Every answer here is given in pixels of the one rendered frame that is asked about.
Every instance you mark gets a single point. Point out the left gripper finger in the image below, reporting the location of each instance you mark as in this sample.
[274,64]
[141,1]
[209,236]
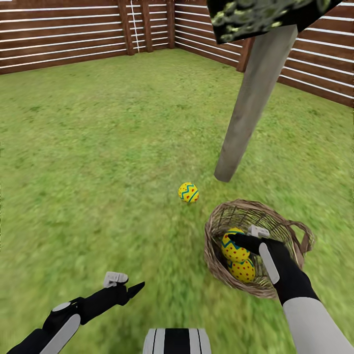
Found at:
[134,290]

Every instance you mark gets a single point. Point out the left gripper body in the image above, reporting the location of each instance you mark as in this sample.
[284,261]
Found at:
[109,297]

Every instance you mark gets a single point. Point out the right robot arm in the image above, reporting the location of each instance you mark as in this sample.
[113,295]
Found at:
[312,328]

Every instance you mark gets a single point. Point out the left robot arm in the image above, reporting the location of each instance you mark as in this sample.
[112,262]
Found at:
[65,319]

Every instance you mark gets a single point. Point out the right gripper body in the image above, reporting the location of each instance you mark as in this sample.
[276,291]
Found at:
[244,241]

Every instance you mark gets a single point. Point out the wicker basket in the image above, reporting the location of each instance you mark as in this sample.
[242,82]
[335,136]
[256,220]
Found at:
[262,288]

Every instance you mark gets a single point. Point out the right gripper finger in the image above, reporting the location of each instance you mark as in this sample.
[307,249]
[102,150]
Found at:
[232,237]

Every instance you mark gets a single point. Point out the robot trunk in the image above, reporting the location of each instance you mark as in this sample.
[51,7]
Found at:
[177,341]

